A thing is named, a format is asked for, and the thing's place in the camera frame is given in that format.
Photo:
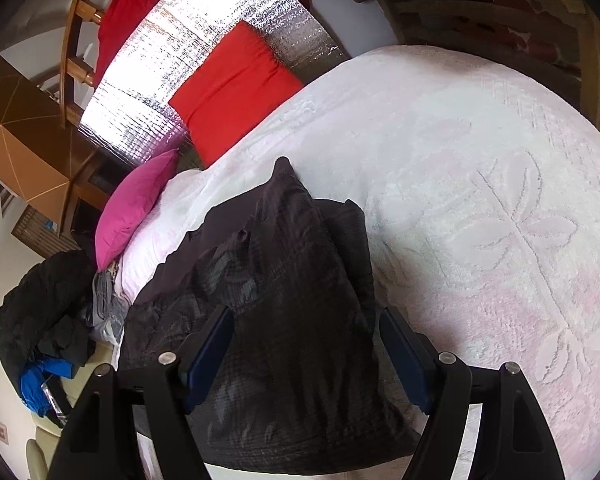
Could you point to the wooden armchair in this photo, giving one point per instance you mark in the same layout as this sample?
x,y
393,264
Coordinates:
x,y
587,45

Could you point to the brown cardboard box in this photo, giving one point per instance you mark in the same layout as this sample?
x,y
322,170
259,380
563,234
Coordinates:
x,y
30,160

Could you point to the wooden chair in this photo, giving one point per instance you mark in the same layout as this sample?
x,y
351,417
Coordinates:
x,y
69,60

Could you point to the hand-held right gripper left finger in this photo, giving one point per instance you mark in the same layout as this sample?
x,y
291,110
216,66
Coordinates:
x,y
210,355

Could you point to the cream chair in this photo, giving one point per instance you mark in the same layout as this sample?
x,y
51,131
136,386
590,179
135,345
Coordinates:
x,y
35,460

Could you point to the wooden slatted crate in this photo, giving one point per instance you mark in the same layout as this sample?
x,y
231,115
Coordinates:
x,y
30,227

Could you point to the black jacket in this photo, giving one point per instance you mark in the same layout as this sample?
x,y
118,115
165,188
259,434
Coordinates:
x,y
30,310

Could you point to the large black garment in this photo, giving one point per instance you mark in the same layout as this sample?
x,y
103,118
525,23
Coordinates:
x,y
290,310

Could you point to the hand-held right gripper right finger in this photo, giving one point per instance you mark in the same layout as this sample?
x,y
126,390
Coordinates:
x,y
405,360

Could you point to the white embossed bedspread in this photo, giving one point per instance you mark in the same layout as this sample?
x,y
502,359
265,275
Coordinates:
x,y
455,160

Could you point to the blue cloth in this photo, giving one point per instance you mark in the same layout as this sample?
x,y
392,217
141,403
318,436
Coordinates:
x,y
35,385

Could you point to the red cloth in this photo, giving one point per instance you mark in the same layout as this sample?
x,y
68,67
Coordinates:
x,y
135,5

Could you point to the silver foil mat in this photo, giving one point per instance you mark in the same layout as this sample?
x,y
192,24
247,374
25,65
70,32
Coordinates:
x,y
205,10

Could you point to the pink pillow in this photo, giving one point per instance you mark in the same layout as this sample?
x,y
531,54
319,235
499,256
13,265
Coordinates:
x,y
130,210

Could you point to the grey cloth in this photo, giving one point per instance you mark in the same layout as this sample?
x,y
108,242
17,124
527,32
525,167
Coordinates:
x,y
102,300

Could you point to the red cushion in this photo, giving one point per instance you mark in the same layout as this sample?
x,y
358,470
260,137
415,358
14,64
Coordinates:
x,y
230,85

